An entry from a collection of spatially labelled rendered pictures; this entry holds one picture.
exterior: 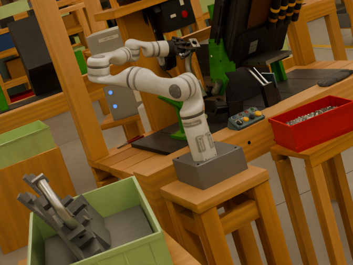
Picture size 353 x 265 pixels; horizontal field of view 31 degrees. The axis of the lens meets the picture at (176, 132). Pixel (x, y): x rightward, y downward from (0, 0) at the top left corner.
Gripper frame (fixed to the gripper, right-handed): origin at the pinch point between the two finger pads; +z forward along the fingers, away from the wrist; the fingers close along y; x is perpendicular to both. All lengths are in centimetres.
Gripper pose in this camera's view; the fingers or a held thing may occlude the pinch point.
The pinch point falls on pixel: (191, 47)
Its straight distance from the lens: 307.1
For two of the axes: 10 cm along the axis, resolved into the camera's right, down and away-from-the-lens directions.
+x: -3.2, 6.1, 7.2
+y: -3.8, -7.8, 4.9
